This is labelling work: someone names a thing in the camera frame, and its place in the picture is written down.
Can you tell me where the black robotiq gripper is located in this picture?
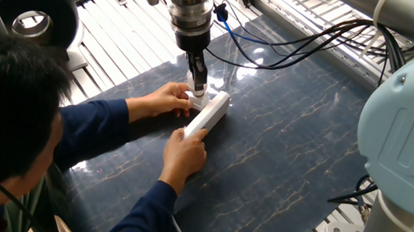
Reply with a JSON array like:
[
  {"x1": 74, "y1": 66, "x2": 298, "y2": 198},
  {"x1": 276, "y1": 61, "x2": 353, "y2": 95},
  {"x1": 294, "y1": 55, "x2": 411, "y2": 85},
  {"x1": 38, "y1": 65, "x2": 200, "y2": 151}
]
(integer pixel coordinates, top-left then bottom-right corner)
[{"x1": 171, "y1": 28, "x2": 212, "y2": 98}]

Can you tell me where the navy sleeved right forearm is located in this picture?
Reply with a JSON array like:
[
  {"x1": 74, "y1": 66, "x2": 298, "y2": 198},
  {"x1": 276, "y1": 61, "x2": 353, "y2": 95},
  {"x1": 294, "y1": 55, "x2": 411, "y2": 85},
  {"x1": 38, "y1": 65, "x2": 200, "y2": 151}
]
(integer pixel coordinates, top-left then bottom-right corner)
[{"x1": 103, "y1": 177, "x2": 180, "y2": 232}]

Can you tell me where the black cable clamp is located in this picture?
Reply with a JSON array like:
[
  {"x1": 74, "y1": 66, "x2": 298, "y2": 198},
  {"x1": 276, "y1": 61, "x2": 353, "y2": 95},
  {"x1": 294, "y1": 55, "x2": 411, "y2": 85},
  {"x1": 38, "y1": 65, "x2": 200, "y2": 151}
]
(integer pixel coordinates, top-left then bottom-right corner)
[{"x1": 212, "y1": 1, "x2": 230, "y2": 23}]

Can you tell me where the thin black cord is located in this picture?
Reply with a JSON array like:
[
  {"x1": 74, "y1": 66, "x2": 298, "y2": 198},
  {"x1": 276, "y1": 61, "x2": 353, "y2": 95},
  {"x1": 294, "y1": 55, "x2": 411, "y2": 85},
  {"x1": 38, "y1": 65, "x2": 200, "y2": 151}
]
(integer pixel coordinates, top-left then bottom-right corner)
[{"x1": 0, "y1": 155, "x2": 50, "y2": 232}]

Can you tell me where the dark marble pattern mat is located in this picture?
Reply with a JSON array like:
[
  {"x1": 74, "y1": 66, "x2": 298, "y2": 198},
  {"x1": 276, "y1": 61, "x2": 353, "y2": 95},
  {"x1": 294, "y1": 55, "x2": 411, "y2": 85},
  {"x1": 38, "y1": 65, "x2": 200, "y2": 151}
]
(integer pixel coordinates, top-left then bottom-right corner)
[{"x1": 36, "y1": 0, "x2": 381, "y2": 232}]

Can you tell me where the grey device base plate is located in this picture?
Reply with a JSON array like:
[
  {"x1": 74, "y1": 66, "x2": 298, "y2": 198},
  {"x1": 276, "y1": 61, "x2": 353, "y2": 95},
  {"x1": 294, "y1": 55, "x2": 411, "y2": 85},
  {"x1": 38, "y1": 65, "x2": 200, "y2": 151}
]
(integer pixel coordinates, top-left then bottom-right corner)
[{"x1": 63, "y1": 45, "x2": 90, "y2": 74}]

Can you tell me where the white plug-in bulb holder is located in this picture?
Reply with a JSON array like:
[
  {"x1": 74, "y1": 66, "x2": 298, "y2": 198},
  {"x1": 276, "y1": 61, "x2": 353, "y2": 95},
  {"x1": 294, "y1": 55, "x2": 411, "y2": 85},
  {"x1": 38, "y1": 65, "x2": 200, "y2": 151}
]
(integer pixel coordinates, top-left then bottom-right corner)
[{"x1": 184, "y1": 90, "x2": 211, "y2": 112}]

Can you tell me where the white LED bulb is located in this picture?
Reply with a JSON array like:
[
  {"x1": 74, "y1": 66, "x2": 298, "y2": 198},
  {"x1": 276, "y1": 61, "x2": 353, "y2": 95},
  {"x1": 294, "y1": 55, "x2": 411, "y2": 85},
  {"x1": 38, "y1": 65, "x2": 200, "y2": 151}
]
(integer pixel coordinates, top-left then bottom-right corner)
[{"x1": 184, "y1": 69, "x2": 207, "y2": 97}]

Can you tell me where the dark blue robot cable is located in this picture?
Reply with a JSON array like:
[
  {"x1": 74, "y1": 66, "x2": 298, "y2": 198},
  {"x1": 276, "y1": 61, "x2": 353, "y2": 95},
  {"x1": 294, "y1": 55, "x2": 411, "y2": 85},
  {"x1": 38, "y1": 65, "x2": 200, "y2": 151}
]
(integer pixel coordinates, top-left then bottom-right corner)
[{"x1": 212, "y1": 12, "x2": 310, "y2": 71}]

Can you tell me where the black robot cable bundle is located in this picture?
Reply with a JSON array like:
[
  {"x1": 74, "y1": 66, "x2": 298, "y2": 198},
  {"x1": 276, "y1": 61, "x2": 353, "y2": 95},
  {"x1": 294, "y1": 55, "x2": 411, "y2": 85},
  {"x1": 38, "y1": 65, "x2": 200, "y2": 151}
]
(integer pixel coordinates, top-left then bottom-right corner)
[{"x1": 202, "y1": 0, "x2": 410, "y2": 90}]

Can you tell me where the navy sleeved left forearm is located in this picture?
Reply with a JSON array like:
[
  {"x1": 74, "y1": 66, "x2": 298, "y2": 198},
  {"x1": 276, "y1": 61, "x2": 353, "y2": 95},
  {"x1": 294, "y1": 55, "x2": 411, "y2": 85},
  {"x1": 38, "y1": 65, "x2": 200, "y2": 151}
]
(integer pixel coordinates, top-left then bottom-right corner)
[{"x1": 51, "y1": 94, "x2": 141, "y2": 177}]

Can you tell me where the black round ring device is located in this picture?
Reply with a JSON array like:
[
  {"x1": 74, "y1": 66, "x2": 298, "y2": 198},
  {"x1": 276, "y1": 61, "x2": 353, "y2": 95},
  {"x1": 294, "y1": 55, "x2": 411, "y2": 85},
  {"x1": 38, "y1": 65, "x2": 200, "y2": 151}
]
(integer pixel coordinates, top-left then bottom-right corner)
[{"x1": 0, "y1": 0, "x2": 82, "y2": 63}]

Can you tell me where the green trousered leg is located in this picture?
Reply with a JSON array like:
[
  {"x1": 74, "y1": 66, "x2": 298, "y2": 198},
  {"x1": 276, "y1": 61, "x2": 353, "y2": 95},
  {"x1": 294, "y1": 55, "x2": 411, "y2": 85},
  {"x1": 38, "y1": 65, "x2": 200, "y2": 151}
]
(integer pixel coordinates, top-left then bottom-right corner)
[{"x1": 1, "y1": 174, "x2": 49, "y2": 232}]

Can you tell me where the black cable with metal plug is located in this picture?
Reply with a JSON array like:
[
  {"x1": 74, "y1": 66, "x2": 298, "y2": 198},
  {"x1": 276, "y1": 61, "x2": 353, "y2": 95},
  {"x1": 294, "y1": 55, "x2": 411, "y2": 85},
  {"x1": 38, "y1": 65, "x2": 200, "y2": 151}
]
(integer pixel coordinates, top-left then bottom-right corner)
[{"x1": 325, "y1": 171, "x2": 380, "y2": 226}]

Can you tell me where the person's right hand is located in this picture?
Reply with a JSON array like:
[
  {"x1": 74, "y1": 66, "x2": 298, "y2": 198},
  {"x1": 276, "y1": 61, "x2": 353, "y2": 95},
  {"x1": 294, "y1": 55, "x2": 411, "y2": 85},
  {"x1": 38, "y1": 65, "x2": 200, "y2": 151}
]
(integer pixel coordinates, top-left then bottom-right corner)
[{"x1": 157, "y1": 125, "x2": 210, "y2": 196}]

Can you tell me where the white power strip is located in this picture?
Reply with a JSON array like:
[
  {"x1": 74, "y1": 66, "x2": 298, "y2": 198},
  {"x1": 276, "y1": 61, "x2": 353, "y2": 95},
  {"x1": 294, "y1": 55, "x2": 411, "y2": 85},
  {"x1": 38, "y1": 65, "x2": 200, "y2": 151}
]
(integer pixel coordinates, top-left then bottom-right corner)
[{"x1": 182, "y1": 88, "x2": 232, "y2": 142}]

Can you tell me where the person's left hand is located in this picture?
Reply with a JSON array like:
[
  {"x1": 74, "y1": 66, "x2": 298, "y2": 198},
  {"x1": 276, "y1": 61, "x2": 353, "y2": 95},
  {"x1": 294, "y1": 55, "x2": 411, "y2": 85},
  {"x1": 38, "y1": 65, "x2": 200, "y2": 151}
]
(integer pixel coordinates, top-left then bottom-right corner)
[{"x1": 135, "y1": 79, "x2": 195, "y2": 125}]

